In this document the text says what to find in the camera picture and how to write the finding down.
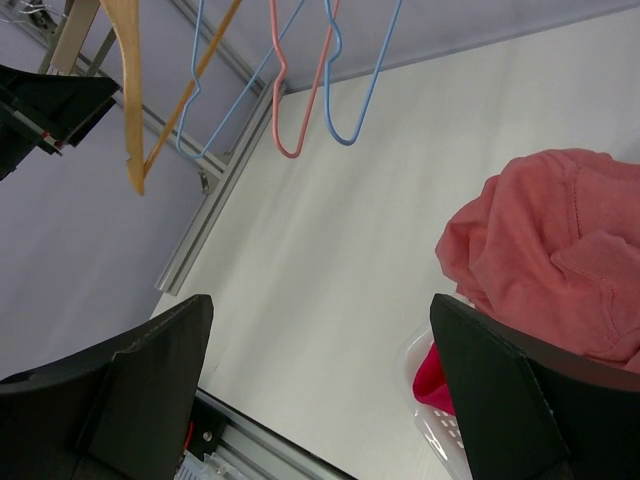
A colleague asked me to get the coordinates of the tan wooden clip hanger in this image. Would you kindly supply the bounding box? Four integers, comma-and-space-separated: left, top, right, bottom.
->
49, 0, 100, 75

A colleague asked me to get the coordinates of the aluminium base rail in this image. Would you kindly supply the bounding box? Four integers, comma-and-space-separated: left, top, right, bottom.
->
174, 389, 352, 479

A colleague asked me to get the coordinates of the white plastic basket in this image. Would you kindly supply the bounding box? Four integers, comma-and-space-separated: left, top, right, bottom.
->
394, 322, 472, 480

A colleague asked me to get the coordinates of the dusty pink garment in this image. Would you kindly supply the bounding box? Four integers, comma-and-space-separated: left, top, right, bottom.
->
436, 149, 639, 372

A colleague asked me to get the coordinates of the light blue wire hanger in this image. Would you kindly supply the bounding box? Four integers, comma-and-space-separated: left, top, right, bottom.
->
323, 0, 404, 147

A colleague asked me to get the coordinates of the pink hanger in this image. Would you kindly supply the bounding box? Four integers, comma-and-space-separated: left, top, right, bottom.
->
269, 0, 334, 159

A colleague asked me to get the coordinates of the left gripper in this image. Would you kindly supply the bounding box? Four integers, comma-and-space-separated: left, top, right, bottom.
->
1, 66, 119, 178

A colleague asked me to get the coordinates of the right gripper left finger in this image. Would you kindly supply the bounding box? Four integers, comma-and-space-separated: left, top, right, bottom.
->
1, 294, 214, 479

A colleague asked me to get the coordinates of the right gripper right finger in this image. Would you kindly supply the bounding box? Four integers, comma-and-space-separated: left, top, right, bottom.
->
429, 294, 639, 479

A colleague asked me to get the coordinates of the red t shirt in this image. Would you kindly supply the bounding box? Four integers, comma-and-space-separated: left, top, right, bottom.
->
412, 343, 455, 415

